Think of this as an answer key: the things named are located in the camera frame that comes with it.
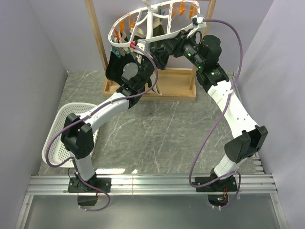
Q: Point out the olive green hanging underwear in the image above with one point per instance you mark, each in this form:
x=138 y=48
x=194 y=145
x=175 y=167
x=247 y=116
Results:
x=157 y=31

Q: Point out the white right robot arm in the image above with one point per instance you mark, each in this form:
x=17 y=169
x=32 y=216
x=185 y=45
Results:
x=248 y=136

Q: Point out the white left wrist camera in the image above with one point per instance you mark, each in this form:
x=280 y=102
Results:
x=140 y=46

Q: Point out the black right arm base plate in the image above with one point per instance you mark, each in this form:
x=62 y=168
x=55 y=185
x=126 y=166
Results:
x=229 y=184

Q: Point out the white oval clip hanger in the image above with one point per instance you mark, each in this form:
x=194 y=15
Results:
x=176 y=16

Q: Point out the navy blue underwear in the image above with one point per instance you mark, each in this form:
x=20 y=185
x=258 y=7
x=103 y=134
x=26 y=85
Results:
x=151 y=76

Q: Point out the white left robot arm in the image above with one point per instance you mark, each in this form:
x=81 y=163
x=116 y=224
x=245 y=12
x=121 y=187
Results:
x=136 y=78

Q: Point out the white perforated laundry basket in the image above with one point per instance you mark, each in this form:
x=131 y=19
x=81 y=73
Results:
x=58 y=153

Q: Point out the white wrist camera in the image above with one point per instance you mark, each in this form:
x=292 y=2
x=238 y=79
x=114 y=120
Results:
x=198 y=21
x=140 y=46

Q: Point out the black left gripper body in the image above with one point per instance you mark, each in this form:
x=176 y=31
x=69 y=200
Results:
x=159 y=63

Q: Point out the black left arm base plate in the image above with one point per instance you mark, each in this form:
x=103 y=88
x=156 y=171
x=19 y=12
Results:
x=77 y=186

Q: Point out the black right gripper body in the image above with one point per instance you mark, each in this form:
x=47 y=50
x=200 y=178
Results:
x=185 y=46

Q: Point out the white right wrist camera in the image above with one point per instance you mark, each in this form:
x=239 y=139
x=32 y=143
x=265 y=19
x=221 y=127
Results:
x=198 y=21

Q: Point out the black hanging underwear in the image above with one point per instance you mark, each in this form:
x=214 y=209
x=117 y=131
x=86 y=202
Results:
x=116 y=64

